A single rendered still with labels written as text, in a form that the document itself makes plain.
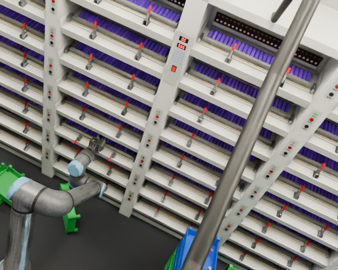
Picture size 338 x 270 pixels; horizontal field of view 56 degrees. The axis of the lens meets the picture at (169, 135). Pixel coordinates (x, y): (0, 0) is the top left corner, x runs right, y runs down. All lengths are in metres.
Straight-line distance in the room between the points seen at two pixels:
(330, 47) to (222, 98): 0.53
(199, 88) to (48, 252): 1.49
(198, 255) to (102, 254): 2.01
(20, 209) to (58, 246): 0.91
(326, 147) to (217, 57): 0.70
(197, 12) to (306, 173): 1.00
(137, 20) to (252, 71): 0.61
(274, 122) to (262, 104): 1.20
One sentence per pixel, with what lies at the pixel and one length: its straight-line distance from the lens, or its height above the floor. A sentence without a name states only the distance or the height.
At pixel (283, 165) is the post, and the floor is 1.11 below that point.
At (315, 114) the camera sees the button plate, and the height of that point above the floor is 1.46.
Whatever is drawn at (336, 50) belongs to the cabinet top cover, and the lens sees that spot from 1.49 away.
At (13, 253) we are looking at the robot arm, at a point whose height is 0.57.
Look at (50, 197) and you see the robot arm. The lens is 1.48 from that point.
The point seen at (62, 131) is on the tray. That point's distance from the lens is 2.32.
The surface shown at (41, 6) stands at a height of 1.33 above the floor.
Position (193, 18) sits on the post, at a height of 1.64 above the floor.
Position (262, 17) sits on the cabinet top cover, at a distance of 1.45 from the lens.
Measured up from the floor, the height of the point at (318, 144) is 1.31.
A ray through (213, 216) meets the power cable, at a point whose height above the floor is 1.84.
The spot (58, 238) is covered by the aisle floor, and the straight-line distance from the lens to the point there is 2.45.
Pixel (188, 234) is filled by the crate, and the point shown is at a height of 0.50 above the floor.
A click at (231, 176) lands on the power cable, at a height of 1.87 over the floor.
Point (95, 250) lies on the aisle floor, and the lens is 2.42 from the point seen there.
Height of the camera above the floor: 2.17
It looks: 41 degrees down
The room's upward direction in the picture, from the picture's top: 22 degrees clockwise
